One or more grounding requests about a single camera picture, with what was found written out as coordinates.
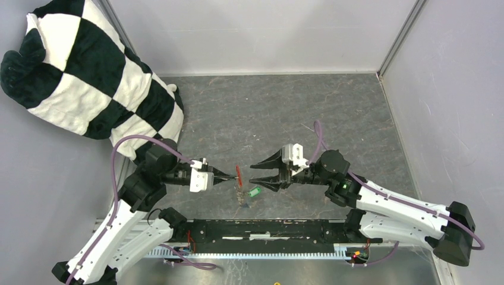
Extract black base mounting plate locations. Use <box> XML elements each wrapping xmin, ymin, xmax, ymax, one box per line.
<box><xmin>169</xmin><ymin>219</ymin><xmax>383</xmax><ymax>254</ymax></box>

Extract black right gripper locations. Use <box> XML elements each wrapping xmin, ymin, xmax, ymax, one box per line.
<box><xmin>249</xmin><ymin>148</ymin><xmax>332</xmax><ymax>193</ymax></box>

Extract slotted grey cable duct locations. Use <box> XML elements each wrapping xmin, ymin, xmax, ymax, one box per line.
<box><xmin>146</xmin><ymin>244</ymin><xmax>347</xmax><ymax>261</ymax></box>

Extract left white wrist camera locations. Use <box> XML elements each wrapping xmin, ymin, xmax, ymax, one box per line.
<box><xmin>190</xmin><ymin>158</ymin><xmax>210</xmax><ymax>192</ymax></box>

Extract metal key holder red handle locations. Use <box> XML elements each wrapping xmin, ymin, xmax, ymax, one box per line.
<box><xmin>235</xmin><ymin>165</ymin><xmax>248</xmax><ymax>208</ymax></box>

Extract keys with green tag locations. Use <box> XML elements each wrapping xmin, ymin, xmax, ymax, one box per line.
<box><xmin>247</xmin><ymin>186</ymin><xmax>262</xmax><ymax>197</ymax></box>

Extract checkered black white plush cloth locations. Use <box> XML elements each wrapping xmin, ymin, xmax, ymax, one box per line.
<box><xmin>1</xmin><ymin>1</ymin><xmax>184</xmax><ymax>164</ymax></box>

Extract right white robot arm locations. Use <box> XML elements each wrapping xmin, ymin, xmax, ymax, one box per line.
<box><xmin>250</xmin><ymin>144</ymin><xmax>476</xmax><ymax>267</ymax></box>

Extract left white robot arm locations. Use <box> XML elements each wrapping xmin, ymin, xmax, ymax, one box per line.
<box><xmin>52</xmin><ymin>135</ymin><xmax>236</xmax><ymax>284</ymax></box>

